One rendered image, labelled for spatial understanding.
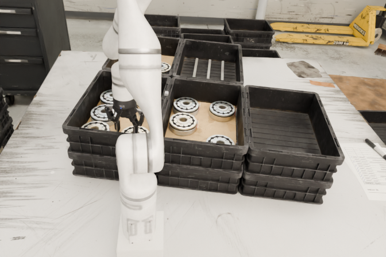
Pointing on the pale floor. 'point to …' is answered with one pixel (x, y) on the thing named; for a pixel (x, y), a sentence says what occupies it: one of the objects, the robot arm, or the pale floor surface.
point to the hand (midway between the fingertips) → (126, 128)
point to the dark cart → (30, 32)
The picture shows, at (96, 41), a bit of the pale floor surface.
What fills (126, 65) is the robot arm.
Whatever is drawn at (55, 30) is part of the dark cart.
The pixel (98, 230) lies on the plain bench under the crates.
